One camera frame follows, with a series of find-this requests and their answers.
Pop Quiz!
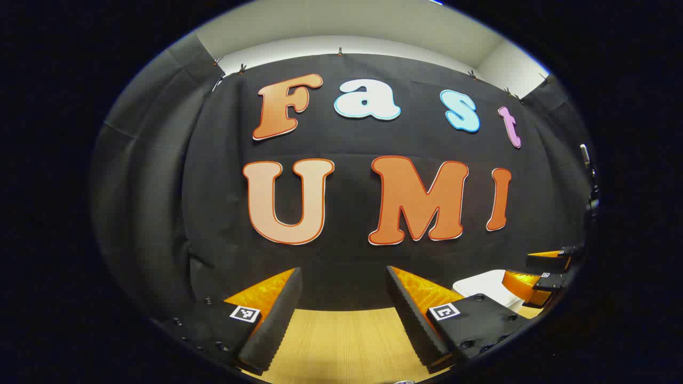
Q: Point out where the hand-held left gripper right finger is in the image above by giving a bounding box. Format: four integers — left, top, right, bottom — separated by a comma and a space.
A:
385, 265, 534, 374

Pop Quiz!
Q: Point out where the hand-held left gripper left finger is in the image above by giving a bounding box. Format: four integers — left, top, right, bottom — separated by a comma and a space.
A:
155, 267, 304, 375

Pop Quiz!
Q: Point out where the white desktop garbage bin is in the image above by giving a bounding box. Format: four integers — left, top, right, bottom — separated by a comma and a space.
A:
452, 269, 526, 313

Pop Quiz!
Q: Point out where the wooden desktop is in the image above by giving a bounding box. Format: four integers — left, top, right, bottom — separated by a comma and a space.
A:
251, 304, 545, 384

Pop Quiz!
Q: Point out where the black articulated stand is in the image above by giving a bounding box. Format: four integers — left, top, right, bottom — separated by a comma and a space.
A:
579, 143, 601, 219

